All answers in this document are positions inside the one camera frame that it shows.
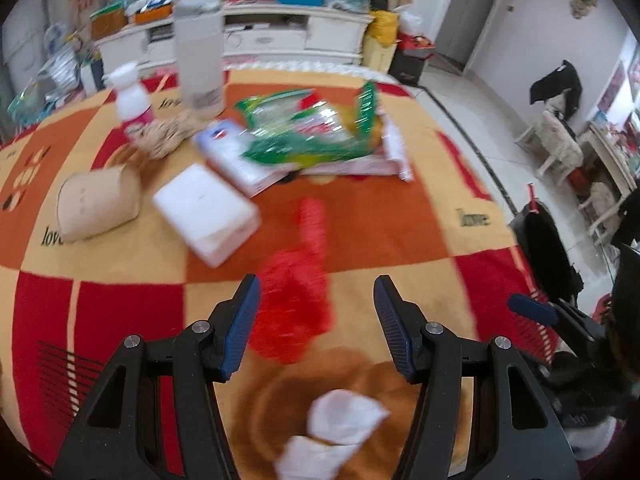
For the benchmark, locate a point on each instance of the white tissue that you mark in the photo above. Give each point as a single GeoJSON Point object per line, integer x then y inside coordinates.
{"type": "Point", "coordinates": [345, 417]}

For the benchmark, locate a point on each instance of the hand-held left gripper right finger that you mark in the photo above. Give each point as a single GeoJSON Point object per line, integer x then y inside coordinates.
{"type": "Point", "coordinates": [395, 330]}

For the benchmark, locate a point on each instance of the tall white container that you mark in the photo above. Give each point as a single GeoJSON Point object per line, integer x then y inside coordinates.
{"type": "Point", "coordinates": [200, 60]}

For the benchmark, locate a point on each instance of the white blue medicine box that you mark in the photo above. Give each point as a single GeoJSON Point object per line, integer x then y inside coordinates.
{"type": "Point", "coordinates": [227, 152]}

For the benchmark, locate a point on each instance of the brown paper roll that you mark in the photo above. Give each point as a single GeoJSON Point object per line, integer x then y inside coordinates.
{"type": "Point", "coordinates": [97, 205]}

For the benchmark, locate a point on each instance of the white bottle pink label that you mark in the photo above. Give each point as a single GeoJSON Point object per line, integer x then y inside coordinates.
{"type": "Point", "coordinates": [132, 105]}

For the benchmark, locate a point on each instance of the black trash bin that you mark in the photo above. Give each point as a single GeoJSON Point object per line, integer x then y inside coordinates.
{"type": "Point", "coordinates": [542, 255]}

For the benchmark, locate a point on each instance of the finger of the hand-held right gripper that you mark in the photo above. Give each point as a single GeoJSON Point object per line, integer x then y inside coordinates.
{"type": "Point", "coordinates": [532, 309]}

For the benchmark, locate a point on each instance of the black cloth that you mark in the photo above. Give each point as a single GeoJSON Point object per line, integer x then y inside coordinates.
{"type": "Point", "coordinates": [560, 85]}

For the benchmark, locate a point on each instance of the black box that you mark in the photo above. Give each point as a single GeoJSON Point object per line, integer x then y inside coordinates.
{"type": "Point", "coordinates": [410, 67]}

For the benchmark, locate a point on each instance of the yellow bag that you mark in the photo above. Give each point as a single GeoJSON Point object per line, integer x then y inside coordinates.
{"type": "Point", "coordinates": [384, 27]}

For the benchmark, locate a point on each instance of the red stick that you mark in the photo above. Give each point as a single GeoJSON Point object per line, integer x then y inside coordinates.
{"type": "Point", "coordinates": [533, 199]}

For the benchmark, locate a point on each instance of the white tissue pack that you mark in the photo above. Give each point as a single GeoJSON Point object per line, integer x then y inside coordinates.
{"type": "Point", "coordinates": [205, 215]}

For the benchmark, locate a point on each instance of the beige crumpled cloth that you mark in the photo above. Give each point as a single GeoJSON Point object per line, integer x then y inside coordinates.
{"type": "Point", "coordinates": [162, 137]}

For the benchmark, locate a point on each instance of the white red flat packet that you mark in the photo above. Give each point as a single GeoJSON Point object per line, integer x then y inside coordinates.
{"type": "Point", "coordinates": [395, 152]}

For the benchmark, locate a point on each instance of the orange red printed blanket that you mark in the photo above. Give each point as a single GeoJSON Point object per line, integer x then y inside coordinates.
{"type": "Point", "coordinates": [380, 240]}

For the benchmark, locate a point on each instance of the white chair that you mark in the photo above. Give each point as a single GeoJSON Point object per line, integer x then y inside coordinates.
{"type": "Point", "coordinates": [602, 207]}
{"type": "Point", "coordinates": [555, 140]}

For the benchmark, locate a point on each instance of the door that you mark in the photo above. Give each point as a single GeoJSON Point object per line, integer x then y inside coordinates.
{"type": "Point", "coordinates": [470, 15]}

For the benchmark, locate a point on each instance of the red gift bag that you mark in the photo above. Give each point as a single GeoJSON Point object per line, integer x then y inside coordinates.
{"type": "Point", "coordinates": [416, 41]}

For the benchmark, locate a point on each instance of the orange box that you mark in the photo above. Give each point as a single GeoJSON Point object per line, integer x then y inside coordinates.
{"type": "Point", "coordinates": [107, 22]}

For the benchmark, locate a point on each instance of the green snack bag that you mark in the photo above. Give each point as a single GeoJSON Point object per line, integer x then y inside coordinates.
{"type": "Point", "coordinates": [300, 135]}

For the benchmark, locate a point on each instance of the white tv cabinet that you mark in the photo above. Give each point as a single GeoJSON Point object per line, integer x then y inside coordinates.
{"type": "Point", "coordinates": [280, 35]}

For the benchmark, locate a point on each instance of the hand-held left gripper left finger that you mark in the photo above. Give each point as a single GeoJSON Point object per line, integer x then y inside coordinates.
{"type": "Point", "coordinates": [242, 330]}

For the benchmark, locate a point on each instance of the yellow box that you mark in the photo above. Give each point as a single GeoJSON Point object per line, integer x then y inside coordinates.
{"type": "Point", "coordinates": [377, 55]}

